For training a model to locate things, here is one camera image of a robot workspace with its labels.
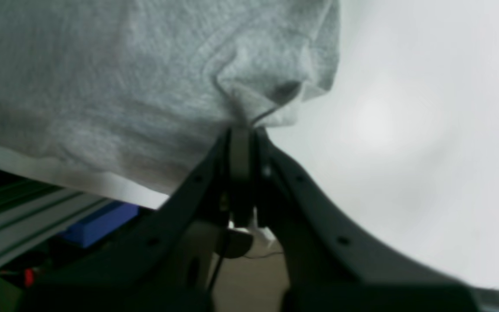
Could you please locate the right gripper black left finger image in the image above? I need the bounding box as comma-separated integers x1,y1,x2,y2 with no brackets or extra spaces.
29,130,231,312

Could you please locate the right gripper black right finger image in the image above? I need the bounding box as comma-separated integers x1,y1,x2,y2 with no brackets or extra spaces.
254,128,480,312

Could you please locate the grey T-shirt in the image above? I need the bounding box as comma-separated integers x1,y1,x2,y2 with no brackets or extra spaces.
0,0,340,193

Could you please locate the blue box under table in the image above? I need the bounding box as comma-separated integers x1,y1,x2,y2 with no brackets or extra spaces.
57,201,140,249

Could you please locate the aluminium frame rail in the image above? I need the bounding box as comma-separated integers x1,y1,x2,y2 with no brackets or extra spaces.
0,180,112,268

